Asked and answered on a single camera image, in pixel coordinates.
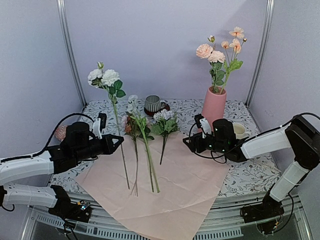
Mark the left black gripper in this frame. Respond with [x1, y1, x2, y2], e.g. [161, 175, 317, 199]
[74, 133, 124, 163]

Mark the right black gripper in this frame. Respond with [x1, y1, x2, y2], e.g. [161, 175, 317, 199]
[183, 132, 227, 154]

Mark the rust brown rose stem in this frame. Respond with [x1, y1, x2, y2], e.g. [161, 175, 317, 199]
[124, 112, 140, 197]

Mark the white ranunculus flower stem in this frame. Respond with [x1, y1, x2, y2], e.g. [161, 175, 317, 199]
[124, 94, 160, 196]

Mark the pink wrapping paper sheet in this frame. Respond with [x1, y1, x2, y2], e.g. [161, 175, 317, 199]
[74, 129, 231, 240]

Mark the cream printed ribbon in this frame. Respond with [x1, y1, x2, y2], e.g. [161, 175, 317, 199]
[250, 159, 282, 173]

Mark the pink rose flower stem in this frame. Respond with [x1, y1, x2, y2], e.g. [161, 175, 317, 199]
[196, 35, 226, 94]

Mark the peach blossom flower stem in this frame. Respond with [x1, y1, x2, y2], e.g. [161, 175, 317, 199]
[219, 26, 247, 94]

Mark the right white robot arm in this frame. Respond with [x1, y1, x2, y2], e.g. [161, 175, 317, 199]
[182, 112, 320, 218]

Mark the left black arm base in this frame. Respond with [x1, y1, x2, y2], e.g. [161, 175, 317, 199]
[48, 185, 92, 223]

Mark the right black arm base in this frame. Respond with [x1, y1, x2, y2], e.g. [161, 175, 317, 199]
[240, 191, 285, 235]

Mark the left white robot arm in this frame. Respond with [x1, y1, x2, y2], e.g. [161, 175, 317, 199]
[0, 122, 124, 217]

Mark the tall pink vase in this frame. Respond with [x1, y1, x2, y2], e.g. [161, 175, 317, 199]
[201, 87, 227, 130]

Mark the pale pink flower stem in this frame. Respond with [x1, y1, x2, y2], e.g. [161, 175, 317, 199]
[121, 115, 128, 129]

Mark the white blue hydrangea stem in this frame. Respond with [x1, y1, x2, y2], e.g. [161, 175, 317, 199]
[151, 109, 179, 165]

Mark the dark red small object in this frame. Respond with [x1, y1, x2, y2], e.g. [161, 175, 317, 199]
[161, 101, 171, 111]

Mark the cream ceramic mug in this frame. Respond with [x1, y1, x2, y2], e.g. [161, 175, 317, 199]
[232, 122, 251, 140]

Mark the pink patterned ball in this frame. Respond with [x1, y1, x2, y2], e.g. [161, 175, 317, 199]
[54, 125, 68, 142]

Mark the striped grey ceramic cup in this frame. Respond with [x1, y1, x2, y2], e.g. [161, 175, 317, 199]
[144, 95, 165, 113]

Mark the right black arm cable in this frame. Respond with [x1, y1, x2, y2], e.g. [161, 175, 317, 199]
[188, 122, 230, 165]

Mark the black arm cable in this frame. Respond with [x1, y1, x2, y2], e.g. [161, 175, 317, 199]
[188, 122, 230, 165]
[0, 112, 97, 163]

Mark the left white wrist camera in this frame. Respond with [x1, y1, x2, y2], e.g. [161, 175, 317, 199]
[92, 112, 107, 140]

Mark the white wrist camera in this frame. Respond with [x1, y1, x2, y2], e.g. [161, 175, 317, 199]
[92, 112, 107, 140]
[194, 114, 212, 139]

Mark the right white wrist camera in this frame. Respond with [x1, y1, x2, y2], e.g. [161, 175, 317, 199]
[194, 114, 212, 139]

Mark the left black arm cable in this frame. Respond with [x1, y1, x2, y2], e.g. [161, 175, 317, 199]
[0, 112, 97, 163]

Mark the right aluminium frame post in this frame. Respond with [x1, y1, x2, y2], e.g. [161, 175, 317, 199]
[245, 0, 275, 109]

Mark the aluminium frame post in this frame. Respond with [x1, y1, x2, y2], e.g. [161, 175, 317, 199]
[245, 0, 275, 109]
[56, 0, 87, 108]

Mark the left aluminium frame post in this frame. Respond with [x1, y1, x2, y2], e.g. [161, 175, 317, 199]
[56, 0, 87, 108]

